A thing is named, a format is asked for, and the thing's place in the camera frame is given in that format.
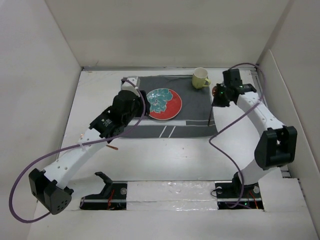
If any copper spoon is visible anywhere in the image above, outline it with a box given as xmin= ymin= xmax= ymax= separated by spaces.
xmin=207 ymin=85 xmax=218 ymax=127

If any copper fork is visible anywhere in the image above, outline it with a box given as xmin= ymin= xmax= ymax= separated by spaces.
xmin=106 ymin=144 xmax=118 ymax=151

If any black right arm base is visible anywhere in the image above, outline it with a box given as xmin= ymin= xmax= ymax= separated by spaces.
xmin=210 ymin=173 xmax=264 ymax=210

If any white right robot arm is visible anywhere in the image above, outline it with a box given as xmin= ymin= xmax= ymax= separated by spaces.
xmin=212 ymin=83 xmax=298 ymax=197

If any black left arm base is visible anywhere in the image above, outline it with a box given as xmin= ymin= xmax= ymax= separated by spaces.
xmin=79 ymin=172 xmax=128 ymax=211

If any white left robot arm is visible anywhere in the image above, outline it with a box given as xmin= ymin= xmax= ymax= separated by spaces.
xmin=28 ymin=76 xmax=150 ymax=215

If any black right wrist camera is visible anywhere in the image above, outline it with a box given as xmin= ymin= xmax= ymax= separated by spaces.
xmin=222 ymin=68 xmax=243 ymax=88

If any teal and red plate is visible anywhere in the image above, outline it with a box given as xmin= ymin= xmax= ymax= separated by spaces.
xmin=146 ymin=88 xmax=183 ymax=121

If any light green mug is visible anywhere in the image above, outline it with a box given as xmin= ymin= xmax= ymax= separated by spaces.
xmin=191 ymin=67 xmax=211 ymax=89

